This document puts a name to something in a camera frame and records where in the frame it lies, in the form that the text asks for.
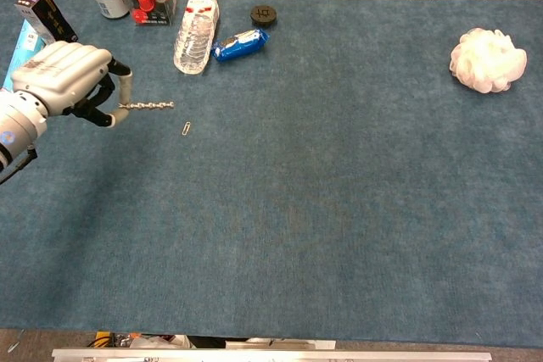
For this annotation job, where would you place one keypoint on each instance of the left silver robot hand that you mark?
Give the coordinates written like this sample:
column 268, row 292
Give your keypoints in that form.
column 63, row 76

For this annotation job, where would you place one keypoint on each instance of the silver bead chain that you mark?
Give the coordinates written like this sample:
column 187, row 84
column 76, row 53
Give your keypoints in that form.
column 149, row 105

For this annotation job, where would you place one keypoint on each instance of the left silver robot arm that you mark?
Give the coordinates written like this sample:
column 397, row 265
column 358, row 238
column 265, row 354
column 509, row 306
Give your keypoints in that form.
column 17, row 129

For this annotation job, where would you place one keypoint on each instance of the light blue rolled tube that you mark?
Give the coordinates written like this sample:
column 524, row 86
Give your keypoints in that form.
column 23, row 46

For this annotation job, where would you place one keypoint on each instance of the black and purple carton box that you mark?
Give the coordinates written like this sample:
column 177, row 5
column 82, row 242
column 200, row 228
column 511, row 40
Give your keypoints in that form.
column 46, row 14

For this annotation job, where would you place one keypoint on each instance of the silver paper clip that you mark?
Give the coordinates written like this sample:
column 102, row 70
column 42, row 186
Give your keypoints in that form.
column 186, row 128

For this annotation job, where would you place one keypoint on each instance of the clear plastic water bottle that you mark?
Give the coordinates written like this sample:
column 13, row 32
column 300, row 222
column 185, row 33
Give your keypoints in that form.
column 197, row 33

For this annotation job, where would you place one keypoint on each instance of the blue cookie snack pack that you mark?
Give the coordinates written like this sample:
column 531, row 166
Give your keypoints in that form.
column 240, row 44

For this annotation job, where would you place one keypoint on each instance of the black round chess piece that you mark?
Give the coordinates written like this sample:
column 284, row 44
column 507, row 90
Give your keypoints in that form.
column 264, row 15

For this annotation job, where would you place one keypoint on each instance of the blue carpet table mat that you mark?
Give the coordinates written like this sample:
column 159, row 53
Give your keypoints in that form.
column 297, row 192

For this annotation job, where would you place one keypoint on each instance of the white mesh bath sponge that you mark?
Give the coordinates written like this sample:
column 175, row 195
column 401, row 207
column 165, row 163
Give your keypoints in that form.
column 488, row 59

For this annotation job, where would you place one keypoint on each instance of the aluminium frame rail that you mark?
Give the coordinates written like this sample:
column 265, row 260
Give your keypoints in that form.
column 271, row 354

